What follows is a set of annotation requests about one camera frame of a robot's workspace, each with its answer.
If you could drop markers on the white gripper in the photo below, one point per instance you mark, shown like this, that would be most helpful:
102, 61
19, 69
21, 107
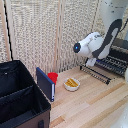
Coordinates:
90, 62

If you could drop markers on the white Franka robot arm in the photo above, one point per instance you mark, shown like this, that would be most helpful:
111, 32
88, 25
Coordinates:
103, 36

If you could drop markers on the black toaster oven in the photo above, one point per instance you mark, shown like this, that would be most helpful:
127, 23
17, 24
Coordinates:
118, 61

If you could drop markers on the yellow food pieces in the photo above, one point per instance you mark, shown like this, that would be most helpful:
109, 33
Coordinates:
71, 82

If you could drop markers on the white bowl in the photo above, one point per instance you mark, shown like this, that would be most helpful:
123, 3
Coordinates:
71, 86

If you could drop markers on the red plastic cup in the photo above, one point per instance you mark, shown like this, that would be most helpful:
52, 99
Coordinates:
53, 77

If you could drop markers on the dark blue binder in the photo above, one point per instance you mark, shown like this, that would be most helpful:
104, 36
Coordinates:
45, 83

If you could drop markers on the beige woven folding screen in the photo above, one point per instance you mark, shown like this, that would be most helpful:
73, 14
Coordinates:
33, 33

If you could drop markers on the black fabric storage box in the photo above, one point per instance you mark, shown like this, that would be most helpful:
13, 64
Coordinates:
18, 96

